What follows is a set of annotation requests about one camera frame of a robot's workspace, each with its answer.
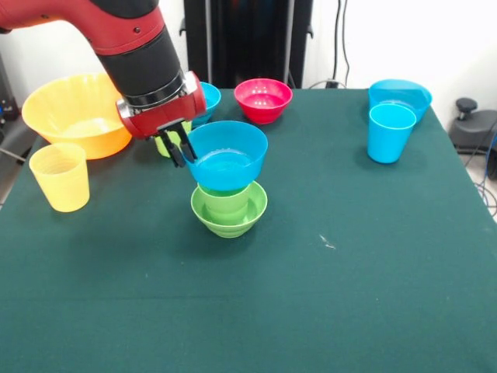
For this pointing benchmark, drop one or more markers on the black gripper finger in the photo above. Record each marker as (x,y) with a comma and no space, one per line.
(188,145)
(174,151)

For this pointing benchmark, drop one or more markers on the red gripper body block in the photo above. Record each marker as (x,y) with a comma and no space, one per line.
(167,112)

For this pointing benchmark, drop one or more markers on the light green plastic cup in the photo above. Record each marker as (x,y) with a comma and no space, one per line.
(161,145)

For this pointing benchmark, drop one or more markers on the cyan plastic bowl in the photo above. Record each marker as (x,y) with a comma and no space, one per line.
(211,101)

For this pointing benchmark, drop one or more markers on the blue plastic bowl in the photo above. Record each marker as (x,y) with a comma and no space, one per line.
(229,171)
(400,91)

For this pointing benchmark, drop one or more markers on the pink plastic bowl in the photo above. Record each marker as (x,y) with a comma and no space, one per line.
(264,105)

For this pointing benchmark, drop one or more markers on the green plastic bowl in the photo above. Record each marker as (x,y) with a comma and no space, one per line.
(233,229)

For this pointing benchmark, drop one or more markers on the large orange plastic bowl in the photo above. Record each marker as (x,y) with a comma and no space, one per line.
(70,116)

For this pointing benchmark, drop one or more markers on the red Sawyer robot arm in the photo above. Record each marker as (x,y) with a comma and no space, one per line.
(136,50)

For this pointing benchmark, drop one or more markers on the yellow plastic cup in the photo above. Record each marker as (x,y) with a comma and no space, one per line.
(58,182)

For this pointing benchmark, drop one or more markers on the grey floor stand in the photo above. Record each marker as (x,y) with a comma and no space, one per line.
(15,136)

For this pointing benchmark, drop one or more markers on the black equipment box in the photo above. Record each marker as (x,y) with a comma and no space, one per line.
(5,97)

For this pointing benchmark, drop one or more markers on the dark green tablecloth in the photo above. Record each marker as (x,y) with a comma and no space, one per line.
(248,303)

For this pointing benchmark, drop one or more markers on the blue plastic cup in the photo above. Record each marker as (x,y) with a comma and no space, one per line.
(388,140)

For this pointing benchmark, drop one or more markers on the black knobbed floor stand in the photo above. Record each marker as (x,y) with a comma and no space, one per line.
(470,128)

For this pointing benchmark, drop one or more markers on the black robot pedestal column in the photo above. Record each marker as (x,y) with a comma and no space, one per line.
(240,39)

